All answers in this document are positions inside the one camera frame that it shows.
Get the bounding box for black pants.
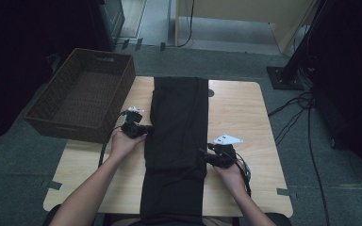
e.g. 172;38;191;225
140;76;210;225

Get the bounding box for long black floor cable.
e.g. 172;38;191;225
305;103;331;226

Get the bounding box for person's right hand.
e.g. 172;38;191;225
213;159;249;189

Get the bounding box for person's left hand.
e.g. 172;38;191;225
109;131;147;161

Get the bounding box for black metal stand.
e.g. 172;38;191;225
266;0;328;91

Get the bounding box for black floor cable bundle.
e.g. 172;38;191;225
267;90;315;147

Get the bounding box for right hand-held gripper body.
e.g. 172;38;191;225
201;134;244;170

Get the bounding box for thin black hanging cable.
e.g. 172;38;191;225
177;0;196;49

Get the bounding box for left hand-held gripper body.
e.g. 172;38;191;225
121;106;147;139

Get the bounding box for brown woven basket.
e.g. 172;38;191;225
24;47;137;144

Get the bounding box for dark curtain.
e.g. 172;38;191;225
0;0;105;149
307;0;362;186

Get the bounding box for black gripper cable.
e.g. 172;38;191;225
97;111;130;169
235;152;253;197

